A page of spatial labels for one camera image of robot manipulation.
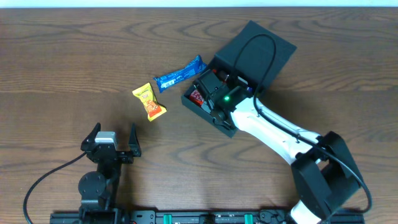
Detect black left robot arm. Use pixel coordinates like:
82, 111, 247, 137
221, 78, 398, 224
78, 123, 142, 223

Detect yellow orange snack packet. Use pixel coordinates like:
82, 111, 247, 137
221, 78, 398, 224
132, 83, 167, 121

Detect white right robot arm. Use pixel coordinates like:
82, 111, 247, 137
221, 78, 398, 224
198, 85, 369, 223

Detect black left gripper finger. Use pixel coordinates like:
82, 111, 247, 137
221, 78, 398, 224
128, 123, 141, 156
81, 123, 101, 146

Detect red Hacks candy bag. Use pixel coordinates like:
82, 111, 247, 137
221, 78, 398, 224
188, 68, 231, 106

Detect blue Oreo cookie pack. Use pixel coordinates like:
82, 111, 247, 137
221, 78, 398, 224
154, 55, 206, 93

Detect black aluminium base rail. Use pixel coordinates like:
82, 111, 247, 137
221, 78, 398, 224
49, 208, 364, 224

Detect dark green open box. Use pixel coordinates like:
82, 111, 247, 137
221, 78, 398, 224
181, 21, 297, 138

